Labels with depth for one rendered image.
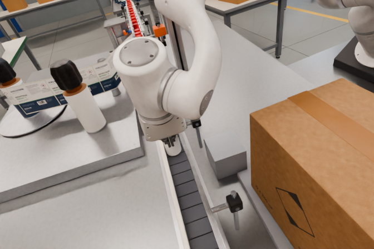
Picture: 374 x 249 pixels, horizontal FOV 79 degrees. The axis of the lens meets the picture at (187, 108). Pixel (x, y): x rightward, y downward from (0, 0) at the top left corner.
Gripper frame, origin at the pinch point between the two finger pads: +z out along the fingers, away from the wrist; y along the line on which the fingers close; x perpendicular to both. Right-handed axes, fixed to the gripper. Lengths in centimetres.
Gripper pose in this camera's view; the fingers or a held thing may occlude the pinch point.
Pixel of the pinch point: (169, 139)
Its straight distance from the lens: 61.9
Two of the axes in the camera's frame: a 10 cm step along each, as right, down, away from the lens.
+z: 0.8, 5.3, 8.4
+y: -9.5, 3.0, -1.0
